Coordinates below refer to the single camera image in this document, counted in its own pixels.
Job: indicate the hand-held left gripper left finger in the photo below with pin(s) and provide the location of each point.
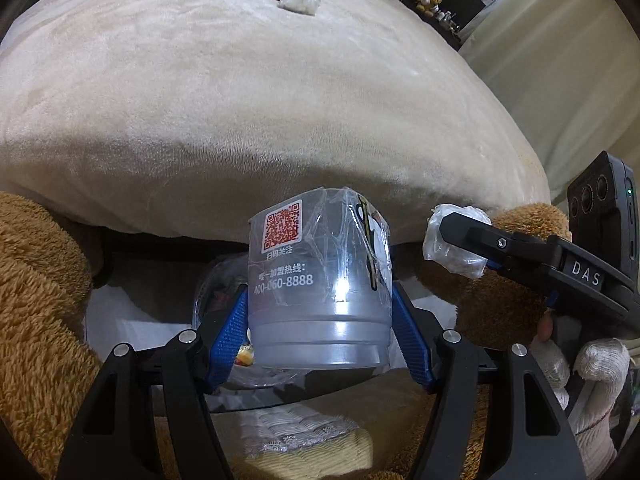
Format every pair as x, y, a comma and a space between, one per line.
227, 330

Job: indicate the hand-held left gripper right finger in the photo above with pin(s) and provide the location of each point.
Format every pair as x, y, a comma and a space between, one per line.
412, 340

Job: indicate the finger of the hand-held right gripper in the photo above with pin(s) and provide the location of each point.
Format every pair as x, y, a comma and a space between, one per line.
500, 245

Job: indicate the white tissue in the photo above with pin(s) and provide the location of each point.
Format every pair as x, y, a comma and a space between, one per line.
445, 255

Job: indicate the clear plastic cup cartoon print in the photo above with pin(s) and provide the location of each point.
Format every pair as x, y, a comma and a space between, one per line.
320, 320

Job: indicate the person's right hand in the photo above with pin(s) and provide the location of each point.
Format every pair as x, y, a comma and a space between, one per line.
600, 375

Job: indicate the white embroidered cloth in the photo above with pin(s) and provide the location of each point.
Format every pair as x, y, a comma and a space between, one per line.
290, 430

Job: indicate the cream curtain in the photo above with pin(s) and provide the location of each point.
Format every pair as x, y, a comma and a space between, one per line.
575, 85

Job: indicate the brown plush toy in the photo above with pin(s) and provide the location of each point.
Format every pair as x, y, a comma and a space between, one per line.
35, 310

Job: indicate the beige plush blanket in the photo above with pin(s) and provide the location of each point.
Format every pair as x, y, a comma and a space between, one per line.
250, 110

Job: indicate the cluster of small bottles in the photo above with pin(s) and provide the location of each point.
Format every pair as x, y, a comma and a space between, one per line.
450, 20

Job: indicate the small teddy bear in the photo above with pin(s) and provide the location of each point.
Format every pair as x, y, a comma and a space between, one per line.
430, 2

